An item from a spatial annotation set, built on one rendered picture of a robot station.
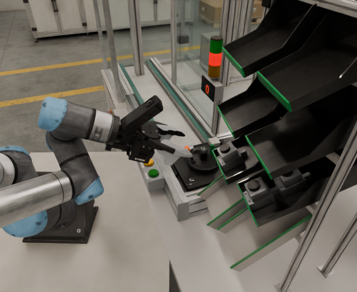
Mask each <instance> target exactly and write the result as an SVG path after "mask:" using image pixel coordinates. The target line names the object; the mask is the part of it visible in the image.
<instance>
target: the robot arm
mask: <svg viewBox="0 0 357 292"><path fill-rule="evenodd" d="M162 111H163V105H162V101H161V100H160V99H159V97H158V96H156V95H154V96H152V97H151V98H150V99H148V100H147V101H146V102H144V103H143V104H142V105H140V106H139V107H137V108H136V109H134V110H133V111H132V112H131V113H129V114H127V115H126V116H125V117H123V118H122V119H121V124H119V123H120V117H119V116H116V115H112V113H109V112H105V111H102V110H99V109H94V108H90V107H87V106H84V105H80V104H77V103H73V102H70V101H67V100H65V99H59V98H55V97H46V98H45V99H44V101H43V103H42V107H41V111H40V114H39V118H38V127H39V128H41V129H45V130H46V134H45V140H46V145H47V146H48V148H49V149H50V150H51V151H52V152H53V153H54V155H55V157H56V159H57V161H58V164H59V166H60V168H61V170H59V171H55V172H52V173H49V174H46V175H43V176H39V177H38V174H37V172H36V170H35V167H34V165H33V163H32V159H31V157H30V156H29V154H28V152H27V151H26V149H24V148H23V147H19V146H16V145H9V146H7V147H0V228H2V229H3V230H4V231H5V232H6V233H8V234H9V235H11V236H14V237H17V238H24V237H28V236H34V235H37V234H39V233H40V232H43V231H49V232H55V231H59V230H62V229H64V228H66V227H68V226H69V225H70V224H71V223H72V222H73V220H74V218H75V216H76V213H77V205H81V204H84V203H86V202H89V201H91V200H93V199H95V198H97V197H99V196H100V195H102V194H103V192H104V188H103V185H102V183H101V181H100V176H99V175H98V174H97V172H96V169H95V167H94V165H93V163H92V160H91V158H90V156H89V154H88V151H87V149H86V147H85V145H84V143H83V141H82V139H85V140H90V141H95V142H98V143H103V144H104V143H105V144H106V147H105V150H107V151H111V149H112V148H116V149H121V150H124V151H126V154H127V155H128V158H129V160H133V161H136V162H141V163H146V164H148V162H149V161H150V159H151V158H152V157H153V155H154V153H155V151H154V149H156V151H157V153H159V154H161V155H163V157H164V163H165V164H166V165H168V166H170V165H172V164H173V163H174V162H175V161H176V160H177V159H178V158H179V157H181V156H182V157H186V158H191V157H192V156H193V155H192V153H190V151H189V150H188V149H186V148H183V147H181V146H179V145H176V144H173V143H172V142H171V141H169V140H170V139H171V138H172V136H174V135H175V136H181V137H185V134H184V133H183V132H182V131H181V130H179V129H176V128H174V127H171V126H168V125H167V124H164V123H160V122H157V121H149V120H150V119H152V118H153V117H155V116H156V115H158V114H159V113H160V112H162ZM135 158H138V159H143V160H145V161H142V160H137V159H135Z"/></svg>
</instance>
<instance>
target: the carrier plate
mask: <svg viewBox="0 0 357 292"><path fill-rule="evenodd" d="M193 147H194V148H197V149H199V148H201V147H206V148H207V149H210V145H209V144H208V143H202V144H198V145H193ZM173 166H174V168H175V169H176V172H177V174H178V176H179V178H180V179H181V181H182V183H183V185H184V186H185V188H186V190H187V192H188V191H192V190H194V189H198V188H202V187H205V186H208V185H209V184H211V183H212V182H213V181H214V180H215V179H217V178H218V177H220V176H221V175H222V172H221V170H220V168H218V169H217V170H216V171H214V172H212V173H208V174H202V173H197V172H195V171H193V170H191V169H190V168H189V167H188V165H187V158H186V157H182V156H181V157H179V158H178V159H177V160H176V161H175V162H174V163H173ZM189 178H193V179H194V182H192V183H190V181H189Z"/></svg>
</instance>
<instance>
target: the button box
mask: <svg viewBox="0 0 357 292"><path fill-rule="evenodd" d="M151 159H152V160H153V161H154V163H153V165H151V166H146V165H145V164H144V163H141V162H137V164H138V166H139V169H140V171H141V174H142V177H143V179H144V182H145V184H146V186H147V189H148V191H149V192H151V191H154V190H157V189H161V188H164V187H165V181H164V176H163V174H162V172H161V170H160V168H159V166H158V164H157V162H156V160H155V158H154V156H153V157H152V158H151ZM151 169H157V171H158V175H157V176H156V177H150V176H149V174H148V172H149V171H150V170H151Z"/></svg>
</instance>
